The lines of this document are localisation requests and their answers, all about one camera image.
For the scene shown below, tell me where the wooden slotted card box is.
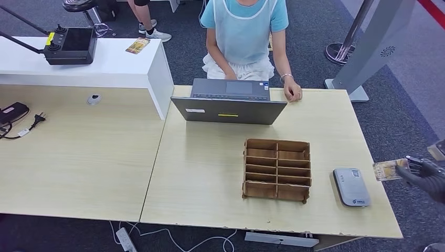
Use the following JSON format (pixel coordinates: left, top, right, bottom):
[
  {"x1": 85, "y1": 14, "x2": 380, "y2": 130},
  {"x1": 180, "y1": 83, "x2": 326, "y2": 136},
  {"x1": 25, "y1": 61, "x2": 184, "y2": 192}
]
[{"x1": 241, "y1": 138, "x2": 312, "y2": 205}]

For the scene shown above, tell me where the black thin rod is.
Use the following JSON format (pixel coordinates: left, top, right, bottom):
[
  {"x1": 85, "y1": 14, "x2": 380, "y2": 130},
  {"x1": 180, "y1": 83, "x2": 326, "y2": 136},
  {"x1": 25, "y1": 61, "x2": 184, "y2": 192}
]
[
  {"x1": 0, "y1": 31, "x2": 45, "y2": 55},
  {"x1": 0, "y1": 5, "x2": 50, "y2": 36}
]

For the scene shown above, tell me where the seated person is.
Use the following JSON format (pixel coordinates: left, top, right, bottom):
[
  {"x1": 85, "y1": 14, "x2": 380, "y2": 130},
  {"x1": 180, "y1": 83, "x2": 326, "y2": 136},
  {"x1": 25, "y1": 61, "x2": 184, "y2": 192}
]
[{"x1": 199, "y1": 0, "x2": 303, "y2": 103}]

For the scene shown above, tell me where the white floor cable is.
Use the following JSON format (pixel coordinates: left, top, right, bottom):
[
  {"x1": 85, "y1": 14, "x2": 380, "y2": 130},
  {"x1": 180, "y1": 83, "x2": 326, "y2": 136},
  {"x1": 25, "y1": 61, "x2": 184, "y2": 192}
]
[{"x1": 109, "y1": 221, "x2": 238, "y2": 252}]

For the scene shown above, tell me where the white power strip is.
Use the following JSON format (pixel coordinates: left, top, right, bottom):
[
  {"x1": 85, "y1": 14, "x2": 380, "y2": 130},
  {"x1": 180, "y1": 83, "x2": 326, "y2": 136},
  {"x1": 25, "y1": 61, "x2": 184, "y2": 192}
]
[{"x1": 115, "y1": 227, "x2": 137, "y2": 252}]

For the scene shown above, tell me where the chrome stanchion post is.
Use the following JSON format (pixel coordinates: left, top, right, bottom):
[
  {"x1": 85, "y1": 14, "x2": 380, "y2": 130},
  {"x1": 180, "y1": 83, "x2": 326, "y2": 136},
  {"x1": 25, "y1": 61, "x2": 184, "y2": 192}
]
[{"x1": 324, "y1": 0, "x2": 374, "y2": 66}]

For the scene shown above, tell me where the black power plug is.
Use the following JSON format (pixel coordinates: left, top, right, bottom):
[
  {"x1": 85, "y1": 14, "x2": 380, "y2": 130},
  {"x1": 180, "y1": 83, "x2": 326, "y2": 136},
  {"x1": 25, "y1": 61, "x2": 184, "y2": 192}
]
[{"x1": 31, "y1": 112, "x2": 47, "y2": 128}]

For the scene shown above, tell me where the tan ID card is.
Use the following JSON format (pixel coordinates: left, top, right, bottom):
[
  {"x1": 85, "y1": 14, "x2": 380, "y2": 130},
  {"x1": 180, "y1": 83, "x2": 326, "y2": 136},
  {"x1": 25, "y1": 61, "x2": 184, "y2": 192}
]
[{"x1": 373, "y1": 159, "x2": 410, "y2": 182}]

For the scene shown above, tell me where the standing person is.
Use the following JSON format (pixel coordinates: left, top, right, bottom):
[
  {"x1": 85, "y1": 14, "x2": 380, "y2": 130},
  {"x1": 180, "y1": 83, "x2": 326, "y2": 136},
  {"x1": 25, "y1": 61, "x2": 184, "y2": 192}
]
[{"x1": 126, "y1": 0, "x2": 173, "y2": 43}]

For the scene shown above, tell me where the white under-desk bracket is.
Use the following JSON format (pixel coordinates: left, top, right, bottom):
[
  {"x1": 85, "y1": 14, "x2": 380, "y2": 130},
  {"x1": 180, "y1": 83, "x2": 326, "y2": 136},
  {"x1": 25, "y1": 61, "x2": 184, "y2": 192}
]
[{"x1": 243, "y1": 232, "x2": 320, "y2": 248}]

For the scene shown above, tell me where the black bag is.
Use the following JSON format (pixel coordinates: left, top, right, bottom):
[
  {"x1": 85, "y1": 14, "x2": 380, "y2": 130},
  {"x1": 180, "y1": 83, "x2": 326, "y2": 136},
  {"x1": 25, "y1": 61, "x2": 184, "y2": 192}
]
[{"x1": 93, "y1": 0, "x2": 120, "y2": 22}]

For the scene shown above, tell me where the black round stool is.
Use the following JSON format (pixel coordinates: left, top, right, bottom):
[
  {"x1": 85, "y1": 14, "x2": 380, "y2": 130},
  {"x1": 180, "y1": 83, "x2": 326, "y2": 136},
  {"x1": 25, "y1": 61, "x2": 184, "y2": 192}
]
[{"x1": 62, "y1": 0, "x2": 116, "y2": 38}]

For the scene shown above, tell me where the patterned tan card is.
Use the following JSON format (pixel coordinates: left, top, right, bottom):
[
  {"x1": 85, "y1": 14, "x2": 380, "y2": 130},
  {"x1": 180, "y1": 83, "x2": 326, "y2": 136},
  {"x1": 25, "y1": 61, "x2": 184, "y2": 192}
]
[{"x1": 125, "y1": 37, "x2": 151, "y2": 55}]

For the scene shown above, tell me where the red barrier belt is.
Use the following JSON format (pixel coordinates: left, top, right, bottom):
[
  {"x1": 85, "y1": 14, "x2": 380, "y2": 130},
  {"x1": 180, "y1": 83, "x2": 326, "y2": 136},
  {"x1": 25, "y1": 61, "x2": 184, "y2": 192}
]
[{"x1": 416, "y1": 0, "x2": 445, "y2": 22}]

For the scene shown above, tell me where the person's left hand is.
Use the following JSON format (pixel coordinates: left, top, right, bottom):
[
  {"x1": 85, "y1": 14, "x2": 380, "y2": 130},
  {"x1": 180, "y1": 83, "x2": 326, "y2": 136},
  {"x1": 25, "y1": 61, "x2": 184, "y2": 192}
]
[{"x1": 283, "y1": 80, "x2": 303, "y2": 103}]

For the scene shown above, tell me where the black joystick controller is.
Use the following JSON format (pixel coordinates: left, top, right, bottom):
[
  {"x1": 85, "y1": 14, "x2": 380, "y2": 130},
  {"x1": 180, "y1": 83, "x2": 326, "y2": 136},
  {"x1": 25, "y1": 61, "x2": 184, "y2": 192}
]
[{"x1": 43, "y1": 24, "x2": 98, "y2": 66}]

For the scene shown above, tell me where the black adapter cable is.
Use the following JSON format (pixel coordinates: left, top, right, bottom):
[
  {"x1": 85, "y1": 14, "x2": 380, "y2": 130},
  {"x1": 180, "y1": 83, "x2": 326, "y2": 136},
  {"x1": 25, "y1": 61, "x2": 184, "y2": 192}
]
[{"x1": 0, "y1": 118, "x2": 36, "y2": 141}]

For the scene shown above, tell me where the black power adapter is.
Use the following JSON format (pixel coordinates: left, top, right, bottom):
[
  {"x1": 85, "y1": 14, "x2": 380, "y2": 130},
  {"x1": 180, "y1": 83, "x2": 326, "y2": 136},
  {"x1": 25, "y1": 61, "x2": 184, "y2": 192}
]
[{"x1": 0, "y1": 101, "x2": 30, "y2": 127}]

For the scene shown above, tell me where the white raised counter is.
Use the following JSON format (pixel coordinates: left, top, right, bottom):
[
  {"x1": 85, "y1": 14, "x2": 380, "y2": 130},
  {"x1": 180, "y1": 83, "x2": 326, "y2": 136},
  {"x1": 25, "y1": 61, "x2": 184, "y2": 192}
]
[{"x1": 0, "y1": 36, "x2": 175, "y2": 121}]

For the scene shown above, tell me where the grey laptop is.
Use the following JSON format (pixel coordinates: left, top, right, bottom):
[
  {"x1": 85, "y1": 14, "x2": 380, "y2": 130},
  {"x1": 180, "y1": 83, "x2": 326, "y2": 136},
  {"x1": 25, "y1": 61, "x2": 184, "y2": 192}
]
[{"x1": 170, "y1": 78, "x2": 288, "y2": 125}]

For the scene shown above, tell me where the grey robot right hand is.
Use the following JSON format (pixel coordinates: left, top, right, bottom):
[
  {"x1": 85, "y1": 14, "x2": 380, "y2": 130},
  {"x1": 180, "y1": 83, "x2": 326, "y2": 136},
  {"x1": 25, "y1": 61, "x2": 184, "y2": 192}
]
[{"x1": 395, "y1": 155, "x2": 445, "y2": 205}]

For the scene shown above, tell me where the grey card reader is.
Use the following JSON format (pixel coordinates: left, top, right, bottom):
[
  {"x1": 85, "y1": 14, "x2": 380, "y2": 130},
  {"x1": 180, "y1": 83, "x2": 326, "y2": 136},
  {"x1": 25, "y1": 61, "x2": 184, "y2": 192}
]
[{"x1": 332, "y1": 167, "x2": 372, "y2": 208}]

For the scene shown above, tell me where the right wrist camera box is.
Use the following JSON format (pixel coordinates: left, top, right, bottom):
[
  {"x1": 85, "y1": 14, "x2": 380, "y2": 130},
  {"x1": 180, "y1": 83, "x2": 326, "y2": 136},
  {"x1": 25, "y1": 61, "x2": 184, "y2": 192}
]
[{"x1": 427, "y1": 139, "x2": 445, "y2": 162}]

